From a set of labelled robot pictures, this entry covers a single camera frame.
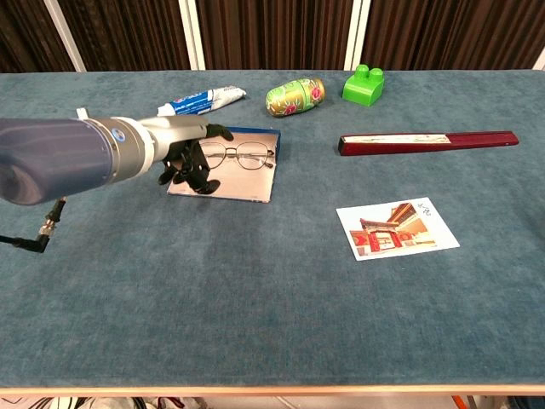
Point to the green gold nesting doll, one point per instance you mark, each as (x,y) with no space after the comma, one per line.
(294,97)

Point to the red gate photo postcard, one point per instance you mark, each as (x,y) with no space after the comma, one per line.
(396,232)

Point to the teal table cloth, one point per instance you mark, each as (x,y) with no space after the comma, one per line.
(255,298)

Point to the black-framed eyeglasses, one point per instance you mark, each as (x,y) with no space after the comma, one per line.
(235,150)

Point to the dark red folding fan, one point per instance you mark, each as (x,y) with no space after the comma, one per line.
(481,139)

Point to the dark brown pleated curtain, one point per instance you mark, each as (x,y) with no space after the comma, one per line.
(277,34)
(127,34)
(21,34)
(451,34)

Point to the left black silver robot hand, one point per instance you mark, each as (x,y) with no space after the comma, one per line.
(179,132)

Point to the white partition post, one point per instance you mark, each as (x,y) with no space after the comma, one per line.
(191,36)
(540,59)
(66,38)
(357,34)

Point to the green toy building block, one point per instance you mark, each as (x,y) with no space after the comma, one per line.
(362,90)

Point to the blue glasses case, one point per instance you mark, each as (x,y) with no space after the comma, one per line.
(244,183)

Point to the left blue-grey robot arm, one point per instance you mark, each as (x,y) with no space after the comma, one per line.
(51,157)

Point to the blue white toothpaste tube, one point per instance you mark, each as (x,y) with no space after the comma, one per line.
(200,102)

